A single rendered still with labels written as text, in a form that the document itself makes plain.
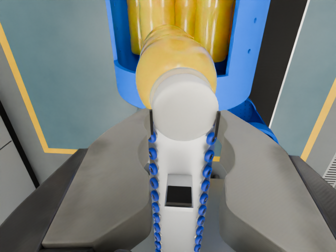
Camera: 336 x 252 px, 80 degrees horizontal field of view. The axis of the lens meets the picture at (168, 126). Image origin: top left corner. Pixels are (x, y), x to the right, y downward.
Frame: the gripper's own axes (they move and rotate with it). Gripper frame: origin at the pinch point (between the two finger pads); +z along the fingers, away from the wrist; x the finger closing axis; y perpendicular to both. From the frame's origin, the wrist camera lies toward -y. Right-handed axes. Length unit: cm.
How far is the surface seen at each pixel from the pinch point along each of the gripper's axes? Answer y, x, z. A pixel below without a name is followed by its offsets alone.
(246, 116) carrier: 68, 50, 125
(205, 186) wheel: 55, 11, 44
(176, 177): 54, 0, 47
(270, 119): 71, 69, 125
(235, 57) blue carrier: 1.7, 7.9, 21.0
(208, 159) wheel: 41, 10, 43
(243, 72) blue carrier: 4.3, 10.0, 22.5
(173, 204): 54, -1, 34
